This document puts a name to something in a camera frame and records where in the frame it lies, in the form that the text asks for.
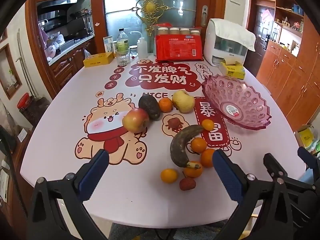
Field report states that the pink glass fruit bowl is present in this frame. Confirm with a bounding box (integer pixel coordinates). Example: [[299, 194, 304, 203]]
[[202, 74, 271, 131]]

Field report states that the small orange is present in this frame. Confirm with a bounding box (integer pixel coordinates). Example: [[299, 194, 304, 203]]
[[201, 119, 215, 131], [160, 168, 178, 184]]

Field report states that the red lychee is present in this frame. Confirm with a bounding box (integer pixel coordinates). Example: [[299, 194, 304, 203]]
[[179, 172, 196, 191]]

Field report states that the brown overripe banana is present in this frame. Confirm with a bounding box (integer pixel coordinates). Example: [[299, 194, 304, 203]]
[[170, 125, 203, 170]]

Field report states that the yellow pear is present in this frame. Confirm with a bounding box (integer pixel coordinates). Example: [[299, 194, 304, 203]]
[[172, 90, 195, 113]]

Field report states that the red apple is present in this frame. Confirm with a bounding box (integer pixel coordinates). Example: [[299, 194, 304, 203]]
[[122, 108, 150, 133]]

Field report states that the dark avocado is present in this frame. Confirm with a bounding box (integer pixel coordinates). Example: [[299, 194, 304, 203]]
[[138, 93, 161, 120]]

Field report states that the yellow tissue box right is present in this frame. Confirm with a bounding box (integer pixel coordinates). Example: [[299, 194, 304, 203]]
[[219, 61, 245, 80]]

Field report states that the printed pink tablecloth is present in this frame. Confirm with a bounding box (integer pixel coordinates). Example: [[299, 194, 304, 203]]
[[21, 56, 305, 228]]

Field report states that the orange beside avocado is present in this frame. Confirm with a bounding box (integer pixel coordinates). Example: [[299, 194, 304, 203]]
[[158, 98, 173, 113]]

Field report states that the white countertop appliance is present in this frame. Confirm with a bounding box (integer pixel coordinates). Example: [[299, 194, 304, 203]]
[[203, 20, 248, 67]]

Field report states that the white towel on appliance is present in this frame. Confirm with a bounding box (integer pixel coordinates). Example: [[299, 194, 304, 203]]
[[210, 18, 256, 52]]

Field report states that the red snack package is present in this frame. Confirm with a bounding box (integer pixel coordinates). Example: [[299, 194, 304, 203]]
[[155, 34, 203, 62]]

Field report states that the yellow flat box left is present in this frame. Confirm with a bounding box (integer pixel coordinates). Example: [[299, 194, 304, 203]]
[[83, 52, 114, 68]]

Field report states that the pack of beige jars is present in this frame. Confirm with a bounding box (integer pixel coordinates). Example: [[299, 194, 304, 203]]
[[152, 23, 201, 36]]

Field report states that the clear glass cup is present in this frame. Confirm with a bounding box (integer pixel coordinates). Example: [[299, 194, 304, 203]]
[[116, 49, 131, 67]]

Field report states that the white squeeze bottle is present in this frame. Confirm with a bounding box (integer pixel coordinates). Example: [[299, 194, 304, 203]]
[[129, 31, 148, 60]]

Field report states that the small glass jar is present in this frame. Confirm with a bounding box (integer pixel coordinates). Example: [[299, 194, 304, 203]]
[[129, 45, 138, 59]]

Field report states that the white carton with blue print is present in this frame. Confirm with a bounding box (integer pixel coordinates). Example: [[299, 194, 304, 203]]
[[103, 36, 113, 52]]

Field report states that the clear plastic bottle green label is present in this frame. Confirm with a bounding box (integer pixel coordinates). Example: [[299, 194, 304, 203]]
[[117, 28, 129, 52]]

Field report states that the gold door ornament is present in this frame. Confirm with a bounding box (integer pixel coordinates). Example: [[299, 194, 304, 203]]
[[131, 0, 197, 36]]

